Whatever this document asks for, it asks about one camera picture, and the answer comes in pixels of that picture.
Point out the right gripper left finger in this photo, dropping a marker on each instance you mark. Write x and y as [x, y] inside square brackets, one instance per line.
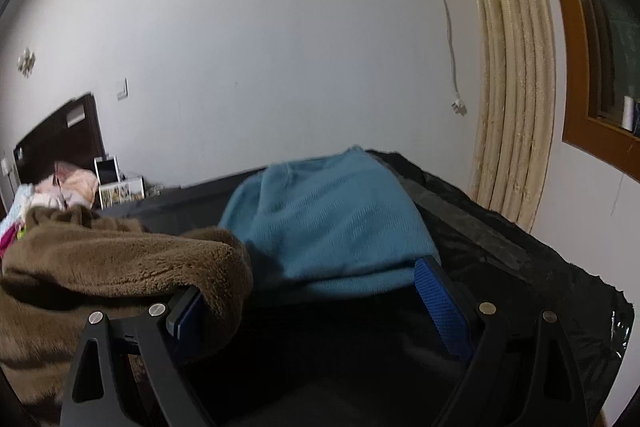
[100, 389]

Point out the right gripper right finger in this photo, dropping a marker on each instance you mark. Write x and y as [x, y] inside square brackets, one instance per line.
[518, 368]

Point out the brown fleece jacket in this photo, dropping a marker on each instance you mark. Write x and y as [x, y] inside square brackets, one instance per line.
[72, 262]

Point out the black bed cover sheet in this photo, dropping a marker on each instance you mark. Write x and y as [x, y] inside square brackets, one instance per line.
[384, 296]

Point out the white bedding pile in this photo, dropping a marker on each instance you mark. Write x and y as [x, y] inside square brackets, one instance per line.
[17, 212]

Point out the pink striped pillow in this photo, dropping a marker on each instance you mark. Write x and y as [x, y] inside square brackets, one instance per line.
[68, 186]

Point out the white tablet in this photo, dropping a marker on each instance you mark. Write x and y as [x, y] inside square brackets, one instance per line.
[107, 170]

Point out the dark wooden headboard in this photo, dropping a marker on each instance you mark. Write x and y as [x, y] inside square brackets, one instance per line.
[72, 134]

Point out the cream curtain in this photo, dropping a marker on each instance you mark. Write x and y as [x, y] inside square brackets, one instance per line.
[517, 99]

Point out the blue knit sweater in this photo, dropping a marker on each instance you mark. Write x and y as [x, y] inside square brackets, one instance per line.
[337, 226]

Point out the photo collage frame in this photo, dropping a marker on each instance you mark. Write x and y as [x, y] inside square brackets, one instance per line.
[117, 193]

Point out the white wall switch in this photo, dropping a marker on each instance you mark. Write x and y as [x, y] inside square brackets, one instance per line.
[122, 90]

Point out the wall decoration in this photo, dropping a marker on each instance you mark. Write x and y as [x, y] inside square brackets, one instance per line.
[26, 62]

